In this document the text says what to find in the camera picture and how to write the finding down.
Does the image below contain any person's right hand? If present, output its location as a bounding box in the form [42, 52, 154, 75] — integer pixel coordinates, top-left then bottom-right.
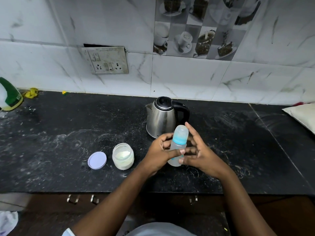
[178, 122, 234, 181]

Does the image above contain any person's left hand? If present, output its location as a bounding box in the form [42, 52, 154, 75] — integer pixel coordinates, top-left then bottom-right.
[141, 132, 185, 177]

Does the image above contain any clear plastic baby bottle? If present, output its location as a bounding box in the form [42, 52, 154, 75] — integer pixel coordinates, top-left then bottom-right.
[167, 142, 187, 167]

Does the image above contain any translucent dome bottle cap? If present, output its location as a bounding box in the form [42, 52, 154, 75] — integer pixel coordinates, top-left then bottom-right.
[173, 125, 189, 143]

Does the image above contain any clear milk powder jar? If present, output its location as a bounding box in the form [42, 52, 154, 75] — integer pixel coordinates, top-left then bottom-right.
[112, 143, 135, 171]

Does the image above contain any steel electric kettle black handle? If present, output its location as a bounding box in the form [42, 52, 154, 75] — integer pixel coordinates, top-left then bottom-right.
[145, 96, 190, 139]

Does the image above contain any lilac round jar lid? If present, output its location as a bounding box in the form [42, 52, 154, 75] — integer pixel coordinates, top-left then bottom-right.
[87, 151, 107, 170]

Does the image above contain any person's right forearm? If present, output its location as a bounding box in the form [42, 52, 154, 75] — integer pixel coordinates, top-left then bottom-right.
[218, 169, 277, 236]

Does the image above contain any person's left forearm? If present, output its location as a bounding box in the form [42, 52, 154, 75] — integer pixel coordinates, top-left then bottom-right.
[71, 167, 153, 236]

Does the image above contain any white detergent bottle green label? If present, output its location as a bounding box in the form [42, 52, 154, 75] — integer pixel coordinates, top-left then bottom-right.
[0, 77, 24, 112]

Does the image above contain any light grey shirt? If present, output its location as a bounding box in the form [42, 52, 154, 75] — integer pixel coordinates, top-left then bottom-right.
[125, 222, 197, 236]

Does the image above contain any white packet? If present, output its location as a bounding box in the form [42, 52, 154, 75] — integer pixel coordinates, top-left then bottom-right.
[282, 102, 315, 135]

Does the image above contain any crumpled yellow rag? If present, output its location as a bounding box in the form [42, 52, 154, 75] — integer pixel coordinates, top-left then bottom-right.
[23, 88, 39, 99]

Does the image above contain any grimy wall socket plate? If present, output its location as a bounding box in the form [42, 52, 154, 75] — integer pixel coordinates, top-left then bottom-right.
[81, 46, 129, 75]

